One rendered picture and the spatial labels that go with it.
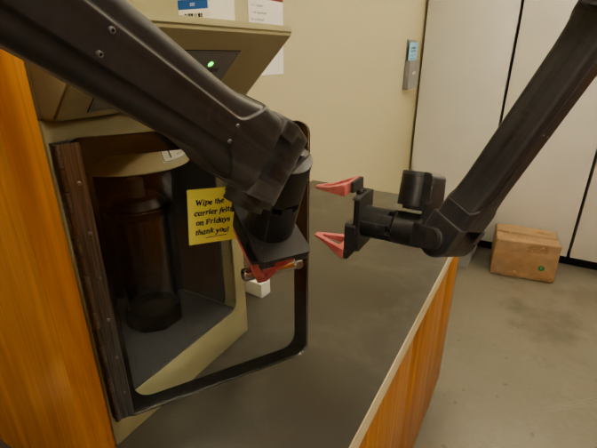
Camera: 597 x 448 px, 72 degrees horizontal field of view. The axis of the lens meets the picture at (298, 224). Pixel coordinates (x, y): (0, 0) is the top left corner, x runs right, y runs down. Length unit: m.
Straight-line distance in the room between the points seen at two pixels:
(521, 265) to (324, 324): 2.50
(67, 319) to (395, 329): 0.64
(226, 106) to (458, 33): 3.17
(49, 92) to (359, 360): 0.64
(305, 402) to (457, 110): 2.92
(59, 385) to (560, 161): 3.26
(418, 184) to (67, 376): 0.54
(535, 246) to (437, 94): 1.31
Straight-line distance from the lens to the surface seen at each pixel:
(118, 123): 0.56
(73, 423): 0.55
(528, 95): 0.62
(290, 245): 0.48
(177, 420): 0.74
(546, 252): 3.25
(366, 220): 0.71
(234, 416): 0.73
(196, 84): 0.26
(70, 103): 0.48
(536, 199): 3.50
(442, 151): 3.48
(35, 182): 0.41
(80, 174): 0.52
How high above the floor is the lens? 1.47
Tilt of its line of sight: 23 degrees down
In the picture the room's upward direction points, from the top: straight up
